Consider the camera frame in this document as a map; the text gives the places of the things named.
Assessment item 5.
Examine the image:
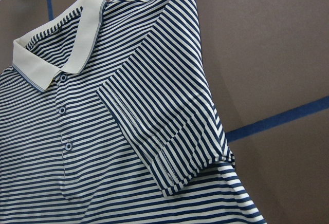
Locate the blue white striped polo shirt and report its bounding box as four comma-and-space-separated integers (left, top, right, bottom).
1, 0, 265, 223

